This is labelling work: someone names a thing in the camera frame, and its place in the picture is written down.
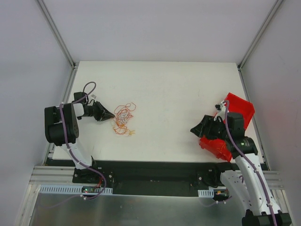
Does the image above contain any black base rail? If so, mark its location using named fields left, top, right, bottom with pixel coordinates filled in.
left=72, top=161, right=238, bottom=197

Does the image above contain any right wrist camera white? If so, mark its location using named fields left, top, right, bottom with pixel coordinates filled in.
left=214, top=100, right=229, bottom=121

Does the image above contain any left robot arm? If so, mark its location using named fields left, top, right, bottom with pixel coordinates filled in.
left=44, top=92, right=114, bottom=183

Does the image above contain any red plastic compartment bin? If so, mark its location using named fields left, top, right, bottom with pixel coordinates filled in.
left=199, top=93, right=258, bottom=162

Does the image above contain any white thin cable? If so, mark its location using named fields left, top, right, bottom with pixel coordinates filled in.
left=117, top=112, right=131, bottom=123

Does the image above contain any orange thin cable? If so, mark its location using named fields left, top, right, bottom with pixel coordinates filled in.
left=111, top=102, right=137, bottom=137

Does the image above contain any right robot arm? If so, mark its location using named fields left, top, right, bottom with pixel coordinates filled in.
left=190, top=113, right=292, bottom=226

